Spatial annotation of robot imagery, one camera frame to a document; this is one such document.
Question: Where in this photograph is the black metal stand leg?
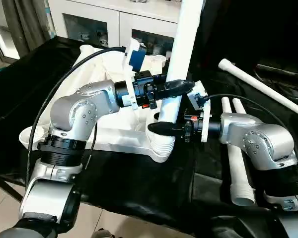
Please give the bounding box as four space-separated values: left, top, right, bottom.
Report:
0 172 23 201

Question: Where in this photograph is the white door frame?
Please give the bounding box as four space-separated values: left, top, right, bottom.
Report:
0 12 19 60

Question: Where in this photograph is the white plastic table leg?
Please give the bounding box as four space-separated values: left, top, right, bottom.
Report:
218 59 298 115
232 98 248 115
146 0 206 157
221 97 256 207

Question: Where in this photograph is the black work mat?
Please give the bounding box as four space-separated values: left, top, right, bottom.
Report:
0 36 298 238

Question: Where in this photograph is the dark robot lower body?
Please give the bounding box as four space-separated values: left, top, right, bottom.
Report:
90 229 115 238

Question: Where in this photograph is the white table frame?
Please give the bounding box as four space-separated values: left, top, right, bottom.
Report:
18 44 176 164

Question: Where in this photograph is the beige curtain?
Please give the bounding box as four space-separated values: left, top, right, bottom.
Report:
2 0 53 53

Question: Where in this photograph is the white glass-door cabinet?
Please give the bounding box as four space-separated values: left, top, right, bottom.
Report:
47 0 182 60

